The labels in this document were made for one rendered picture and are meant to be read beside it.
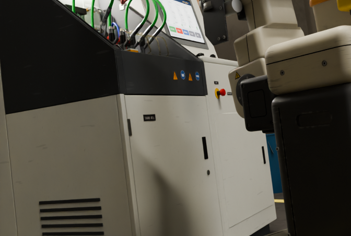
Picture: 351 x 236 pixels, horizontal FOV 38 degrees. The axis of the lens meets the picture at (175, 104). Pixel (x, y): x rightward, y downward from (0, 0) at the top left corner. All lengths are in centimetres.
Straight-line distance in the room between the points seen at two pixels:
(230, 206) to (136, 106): 85
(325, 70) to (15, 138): 136
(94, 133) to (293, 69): 90
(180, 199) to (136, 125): 40
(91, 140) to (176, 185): 41
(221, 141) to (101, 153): 79
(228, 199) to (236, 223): 14
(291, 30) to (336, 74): 51
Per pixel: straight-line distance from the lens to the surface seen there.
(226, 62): 265
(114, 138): 182
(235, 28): 579
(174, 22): 283
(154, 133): 195
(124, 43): 232
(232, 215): 251
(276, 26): 156
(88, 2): 266
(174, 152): 206
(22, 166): 213
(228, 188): 249
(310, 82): 118
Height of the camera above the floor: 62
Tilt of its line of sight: 3 degrees up
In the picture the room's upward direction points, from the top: 7 degrees counter-clockwise
